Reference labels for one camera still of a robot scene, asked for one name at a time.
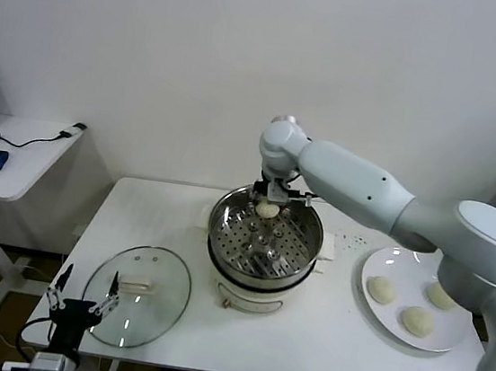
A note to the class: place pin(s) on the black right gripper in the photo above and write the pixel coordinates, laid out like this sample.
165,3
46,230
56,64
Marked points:
261,187

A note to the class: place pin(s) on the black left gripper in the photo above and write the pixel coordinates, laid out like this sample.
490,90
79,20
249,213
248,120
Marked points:
73,315

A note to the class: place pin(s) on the white steamed baozi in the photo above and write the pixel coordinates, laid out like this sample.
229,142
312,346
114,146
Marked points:
267,209
381,290
417,321
440,297

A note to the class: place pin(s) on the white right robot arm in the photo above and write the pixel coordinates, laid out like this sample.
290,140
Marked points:
357,181

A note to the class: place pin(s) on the stainless steel steamer basket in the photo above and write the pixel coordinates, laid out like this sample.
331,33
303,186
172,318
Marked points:
295,245

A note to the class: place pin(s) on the white electric cooker pot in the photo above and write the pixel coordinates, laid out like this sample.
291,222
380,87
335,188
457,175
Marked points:
252,301

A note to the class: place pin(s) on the white round plate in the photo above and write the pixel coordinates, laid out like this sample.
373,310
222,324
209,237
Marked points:
383,265

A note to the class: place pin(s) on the white side table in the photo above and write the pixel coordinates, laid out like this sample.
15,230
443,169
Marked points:
24,167

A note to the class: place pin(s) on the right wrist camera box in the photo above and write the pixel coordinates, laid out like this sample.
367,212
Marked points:
276,191

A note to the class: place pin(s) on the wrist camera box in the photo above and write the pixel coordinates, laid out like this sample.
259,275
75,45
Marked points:
276,191
17,367

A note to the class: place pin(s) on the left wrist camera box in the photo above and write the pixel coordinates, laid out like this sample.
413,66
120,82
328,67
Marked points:
17,367

